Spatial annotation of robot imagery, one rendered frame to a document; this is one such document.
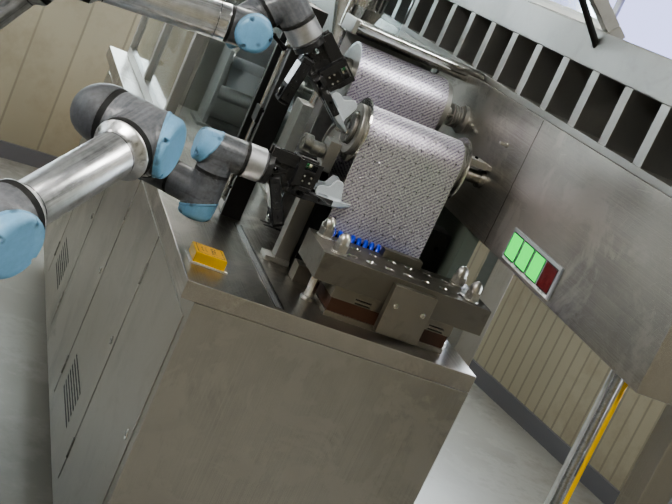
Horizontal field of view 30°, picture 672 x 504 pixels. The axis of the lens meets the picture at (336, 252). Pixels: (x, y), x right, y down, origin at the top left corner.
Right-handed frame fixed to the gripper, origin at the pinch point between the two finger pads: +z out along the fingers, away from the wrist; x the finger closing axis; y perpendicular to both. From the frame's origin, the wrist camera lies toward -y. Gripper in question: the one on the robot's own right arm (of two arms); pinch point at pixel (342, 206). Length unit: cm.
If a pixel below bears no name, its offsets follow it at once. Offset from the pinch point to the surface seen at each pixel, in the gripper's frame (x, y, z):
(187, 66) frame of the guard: 102, 1, -24
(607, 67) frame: -24, 50, 31
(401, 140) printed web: 0.2, 18.1, 6.1
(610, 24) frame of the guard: -14, 58, 32
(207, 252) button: -11.6, -16.6, -26.8
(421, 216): -0.3, 4.1, 17.8
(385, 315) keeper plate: -22.0, -14.0, 10.7
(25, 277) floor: 202, -109, -32
